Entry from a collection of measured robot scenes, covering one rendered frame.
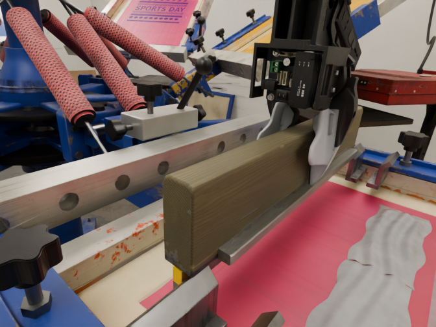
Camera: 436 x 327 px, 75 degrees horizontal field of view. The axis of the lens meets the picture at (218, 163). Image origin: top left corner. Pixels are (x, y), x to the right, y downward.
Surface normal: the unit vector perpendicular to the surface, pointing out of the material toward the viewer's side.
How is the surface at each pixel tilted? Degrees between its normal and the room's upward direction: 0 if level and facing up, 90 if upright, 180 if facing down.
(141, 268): 0
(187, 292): 45
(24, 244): 0
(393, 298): 29
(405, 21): 90
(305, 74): 90
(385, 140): 90
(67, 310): 0
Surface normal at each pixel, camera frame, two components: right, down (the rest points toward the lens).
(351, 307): 0.41, -0.62
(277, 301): 0.05, -0.92
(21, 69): 0.15, -0.07
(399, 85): 0.36, 0.38
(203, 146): 0.77, 0.29
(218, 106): -0.63, 0.10
